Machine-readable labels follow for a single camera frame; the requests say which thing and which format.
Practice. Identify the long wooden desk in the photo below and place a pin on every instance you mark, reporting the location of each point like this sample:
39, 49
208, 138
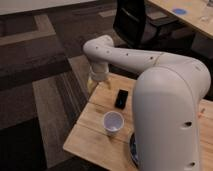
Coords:
192, 17

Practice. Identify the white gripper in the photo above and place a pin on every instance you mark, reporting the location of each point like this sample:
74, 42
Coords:
98, 73

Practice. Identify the blue round disc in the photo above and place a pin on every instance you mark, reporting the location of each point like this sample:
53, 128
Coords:
179, 11

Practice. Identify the clear plastic cup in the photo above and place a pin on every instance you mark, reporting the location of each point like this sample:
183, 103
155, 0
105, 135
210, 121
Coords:
205, 14

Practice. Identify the dark blue plate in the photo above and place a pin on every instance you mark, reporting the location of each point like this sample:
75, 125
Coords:
133, 151

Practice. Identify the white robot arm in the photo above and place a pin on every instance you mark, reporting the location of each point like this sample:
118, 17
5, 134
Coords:
165, 102

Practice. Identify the small wooden table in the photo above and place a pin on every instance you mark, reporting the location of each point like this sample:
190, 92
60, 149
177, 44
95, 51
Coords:
89, 140

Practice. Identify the white paper cup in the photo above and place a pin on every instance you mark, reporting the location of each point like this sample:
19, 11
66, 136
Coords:
113, 122

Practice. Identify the black smartphone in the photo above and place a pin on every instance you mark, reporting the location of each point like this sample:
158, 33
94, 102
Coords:
121, 99

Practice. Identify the black office chair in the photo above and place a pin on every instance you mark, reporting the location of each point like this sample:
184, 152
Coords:
138, 22

